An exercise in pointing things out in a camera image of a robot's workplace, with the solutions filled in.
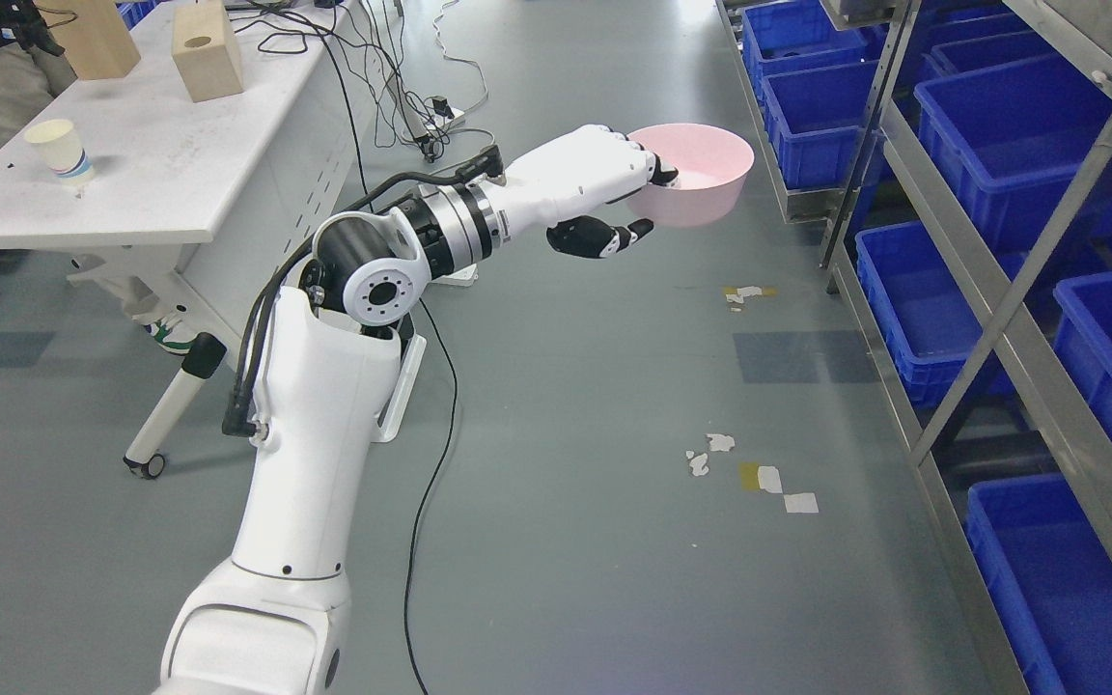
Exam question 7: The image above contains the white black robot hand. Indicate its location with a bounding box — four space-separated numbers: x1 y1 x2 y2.
481 125 681 260

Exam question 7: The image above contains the pink ikea bowl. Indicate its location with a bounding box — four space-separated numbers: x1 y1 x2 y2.
625 125 755 228

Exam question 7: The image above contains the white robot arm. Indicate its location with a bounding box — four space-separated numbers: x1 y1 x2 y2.
157 146 504 694

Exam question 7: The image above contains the steel rack with bins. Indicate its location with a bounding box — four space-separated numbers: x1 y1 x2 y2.
716 1 1112 694

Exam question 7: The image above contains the white folding table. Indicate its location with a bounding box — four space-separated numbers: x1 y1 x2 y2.
0 0 460 481

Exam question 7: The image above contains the wooden block with hole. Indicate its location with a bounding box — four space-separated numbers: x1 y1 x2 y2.
171 1 244 105

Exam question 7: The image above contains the wooden block left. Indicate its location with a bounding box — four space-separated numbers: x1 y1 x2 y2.
36 1 141 82

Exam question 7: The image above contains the paper cup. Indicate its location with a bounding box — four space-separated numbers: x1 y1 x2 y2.
23 119 97 186

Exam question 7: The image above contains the person in beige trousers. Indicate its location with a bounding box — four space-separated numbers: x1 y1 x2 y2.
0 14 197 355

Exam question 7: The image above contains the black floor cable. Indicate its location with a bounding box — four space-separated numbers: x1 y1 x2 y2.
403 299 460 695

